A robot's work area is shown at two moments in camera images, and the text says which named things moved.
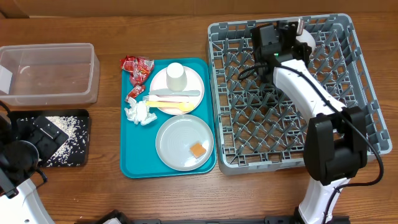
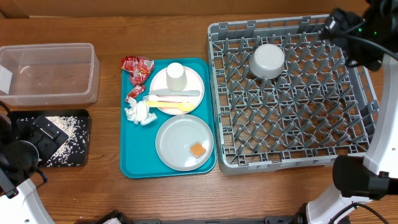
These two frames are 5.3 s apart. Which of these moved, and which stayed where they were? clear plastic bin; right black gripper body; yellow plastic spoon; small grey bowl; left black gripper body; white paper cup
Moved: right black gripper body; small grey bowl
Stayed: white paper cup; yellow plastic spoon; left black gripper body; clear plastic bin
